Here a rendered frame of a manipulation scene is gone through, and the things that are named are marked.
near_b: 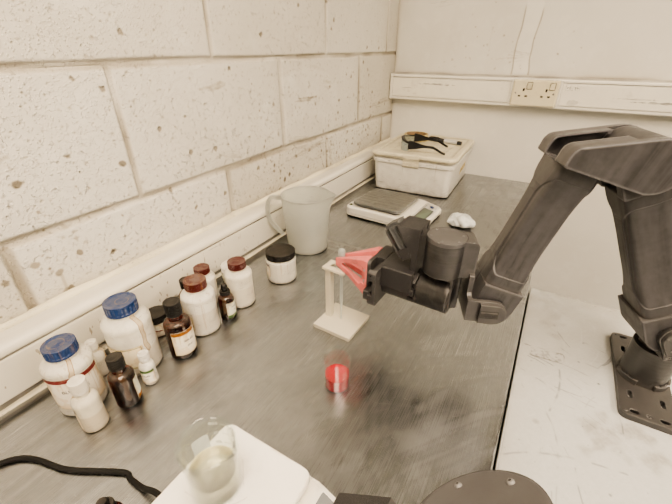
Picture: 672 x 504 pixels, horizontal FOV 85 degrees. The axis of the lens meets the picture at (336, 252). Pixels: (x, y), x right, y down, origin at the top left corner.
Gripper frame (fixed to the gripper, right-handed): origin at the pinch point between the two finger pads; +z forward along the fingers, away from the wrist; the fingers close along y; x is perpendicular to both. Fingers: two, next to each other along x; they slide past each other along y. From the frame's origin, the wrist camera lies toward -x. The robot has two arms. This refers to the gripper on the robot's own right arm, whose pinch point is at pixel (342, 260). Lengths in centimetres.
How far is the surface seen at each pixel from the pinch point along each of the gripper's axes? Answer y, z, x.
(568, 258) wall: -114, -40, 42
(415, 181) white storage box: -75, 15, 9
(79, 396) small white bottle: 38.3, 17.1, 7.6
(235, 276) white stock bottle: 7.4, 20.0, 6.5
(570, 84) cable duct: -108, -23, -23
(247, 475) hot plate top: 34.5, -10.1, 5.4
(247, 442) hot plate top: 31.9, -7.5, 5.4
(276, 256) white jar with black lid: -3.7, 19.1, 7.0
